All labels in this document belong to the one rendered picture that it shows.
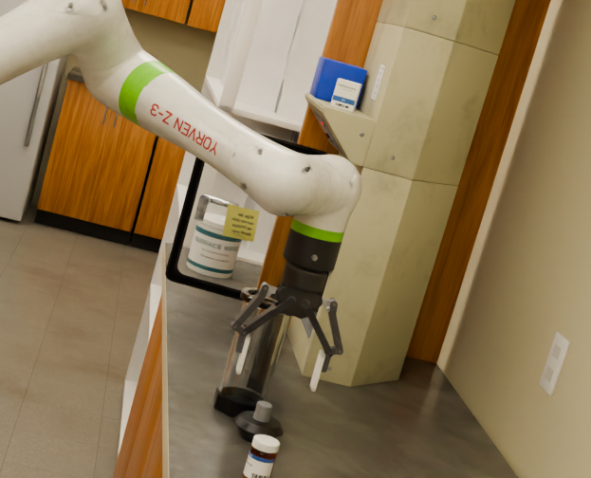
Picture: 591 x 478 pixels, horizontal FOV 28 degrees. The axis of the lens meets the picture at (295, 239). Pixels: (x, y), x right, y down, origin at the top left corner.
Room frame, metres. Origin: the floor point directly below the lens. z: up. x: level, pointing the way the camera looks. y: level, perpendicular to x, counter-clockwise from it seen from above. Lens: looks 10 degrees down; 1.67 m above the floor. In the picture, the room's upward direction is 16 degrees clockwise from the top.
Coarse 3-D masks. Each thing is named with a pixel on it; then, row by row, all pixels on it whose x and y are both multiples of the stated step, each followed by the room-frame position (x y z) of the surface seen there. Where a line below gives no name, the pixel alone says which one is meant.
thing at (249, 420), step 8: (256, 408) 2.02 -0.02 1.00; (264, 408) 2.01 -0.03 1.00; (240, 416) 2.01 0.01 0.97; (248, 416) 2.02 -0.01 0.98; (256, 416) 2.01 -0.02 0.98; (264, 416) 2.01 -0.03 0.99; (240, 424) 1.99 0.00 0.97; (248, 424) 1.99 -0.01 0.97; (256, 424) 1.99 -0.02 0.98; (264, 424) 2.00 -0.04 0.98; (272, 424) 2.01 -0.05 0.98; (280, 424) 2.03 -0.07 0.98; (240, 432) 2.00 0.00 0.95; (248, 432) 1.99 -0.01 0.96; (256, 432) 1.98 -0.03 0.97; (264, 432) 1.98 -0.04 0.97; (272, 432) 1.99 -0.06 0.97; (280, 432) 2.01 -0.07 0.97; (248, 440) 1.99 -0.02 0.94
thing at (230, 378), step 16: (256, 288) 2.18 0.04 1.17; (272, 320) 2.10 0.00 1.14; (288, 320) 2.13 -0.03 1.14; (256, 336) 2.10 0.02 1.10; (272, 336) 2.10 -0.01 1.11; (256, 352) 2.10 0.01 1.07; (272, 352) 2.11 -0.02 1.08; (224, 368) 2.14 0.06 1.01; (256, 368) 2.10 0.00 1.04; (272, 368) 2.12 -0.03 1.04; (224, 384) 2.11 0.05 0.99; (240, 384) 2.10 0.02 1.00; (256, 384) 2.10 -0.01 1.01; (240, 400) 2.10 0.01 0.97; (256, 400) 2.11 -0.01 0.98
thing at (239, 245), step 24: (216, 192) 2.77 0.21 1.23; (240, 192) 2.77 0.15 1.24; (192, 216) 2.77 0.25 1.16; (216, 216) 2.77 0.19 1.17; (240, 216) 2.77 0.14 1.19; (264, 216) 2.78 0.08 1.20; (288, 216) 2.78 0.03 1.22; (192, 240) 2.77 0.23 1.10; (216, 240) 2.77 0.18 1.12; (240, 240) 2.77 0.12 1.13; (264, 240) 2.78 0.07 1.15; (192, 264) 2.77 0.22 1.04; (216, 264) 2.77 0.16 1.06; (240, 264) 2.78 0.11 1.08; (264, 264) 2.78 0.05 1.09; (240, 288) 2.78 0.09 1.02
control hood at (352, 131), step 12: (312, 96) 2.71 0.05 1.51; (312, 108) 2.72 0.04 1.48; (324, 108) 2.46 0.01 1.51; (336, 108) 2.51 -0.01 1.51; (324, 120) 2.54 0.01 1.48; (336, 120) 2.47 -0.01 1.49; (348, 120) 2.47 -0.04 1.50; (360, 120) 2.47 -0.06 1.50; (372, 120) 2.48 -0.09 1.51; (336, 132) 2.47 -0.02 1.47; (348, 132) 2.47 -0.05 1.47; (360, 132) 2.48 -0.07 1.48; (372, 132) 2.48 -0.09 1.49; (348, 144) 2.47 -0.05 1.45; (360, 144) 2.48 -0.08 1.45; (348, 156) 2.48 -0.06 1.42; (360, 156) 2.48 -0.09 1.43
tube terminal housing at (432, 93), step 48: (384, 48) 2.61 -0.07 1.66; (432, 48) 2.49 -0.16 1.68; (384, 96) 2.48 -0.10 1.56; (432, 96) 2.50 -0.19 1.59; (480, 96) 2.64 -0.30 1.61; (384, 144) 2.48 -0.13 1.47; (432, 144) 2.53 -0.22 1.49; (384, 192) 2.49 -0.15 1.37; (432, 192) 2.57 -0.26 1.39; (384, 240) 2.49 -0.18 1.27; (432, 240) 2.62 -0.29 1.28; (336, 288) 2.48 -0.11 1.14; (384, 288) 2.51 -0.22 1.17; (288, 336) 2.76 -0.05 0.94; (384, 336) 2.56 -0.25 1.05
